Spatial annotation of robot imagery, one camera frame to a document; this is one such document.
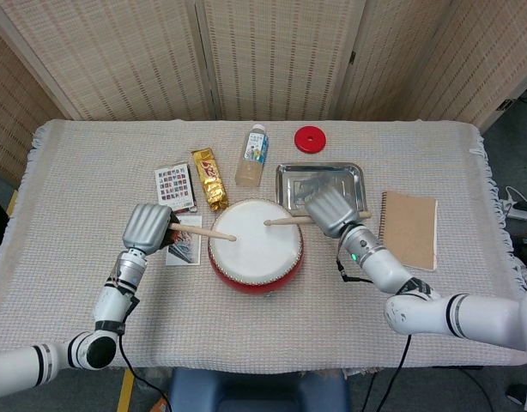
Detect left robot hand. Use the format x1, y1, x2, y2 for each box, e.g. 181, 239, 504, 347
121, 203, 182, 255

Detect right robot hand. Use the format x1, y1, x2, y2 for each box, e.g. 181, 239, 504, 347
304, 186, 362, 239

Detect wooden drumstick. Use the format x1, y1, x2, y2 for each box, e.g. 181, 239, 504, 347
168, 221, 238, 242
263, 210, 372, 227

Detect rectangular metal tray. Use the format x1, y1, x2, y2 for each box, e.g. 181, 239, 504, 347
275, 161, 368, 223

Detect red drum white skin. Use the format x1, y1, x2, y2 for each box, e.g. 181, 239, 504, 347
207, 198, 306, 298

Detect white picture card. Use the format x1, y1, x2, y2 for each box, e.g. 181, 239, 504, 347
165, 215, 203, 267

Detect card box colourful squares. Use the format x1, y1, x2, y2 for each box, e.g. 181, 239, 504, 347
154, 161, 199, 216

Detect beige woven tablecloth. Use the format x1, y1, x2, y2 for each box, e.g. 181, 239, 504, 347
0, 118, 527, 371

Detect red round disc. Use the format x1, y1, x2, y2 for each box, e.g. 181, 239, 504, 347
294, 125, 328, 154

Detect brown spiral notebook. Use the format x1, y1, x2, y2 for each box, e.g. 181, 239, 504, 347
376, 190, 439, 272

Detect gold snack packet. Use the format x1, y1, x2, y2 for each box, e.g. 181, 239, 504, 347
191, 147, 229, 212

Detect clear drink bottle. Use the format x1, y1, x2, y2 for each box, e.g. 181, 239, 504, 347
233, 124, 270, 188

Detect woven folding screen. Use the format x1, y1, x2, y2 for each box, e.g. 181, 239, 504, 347
0, 0, 527, 184

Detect white power strip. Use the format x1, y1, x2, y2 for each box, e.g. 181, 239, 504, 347
501, 185, 527, 222

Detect blue padded seat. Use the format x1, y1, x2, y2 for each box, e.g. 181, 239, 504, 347
166, 367, 351, 412

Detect black wrist plug cable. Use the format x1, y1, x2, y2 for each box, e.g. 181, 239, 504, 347
336, 256, 373, 284

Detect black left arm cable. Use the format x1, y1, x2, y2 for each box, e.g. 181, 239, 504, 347
117, 332, 173, 412

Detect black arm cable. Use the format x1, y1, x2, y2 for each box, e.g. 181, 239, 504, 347
117, 332, 173, 412
374, 334, 413, 412

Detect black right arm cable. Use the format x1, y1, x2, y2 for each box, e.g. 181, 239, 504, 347
374, 334, 413, 412

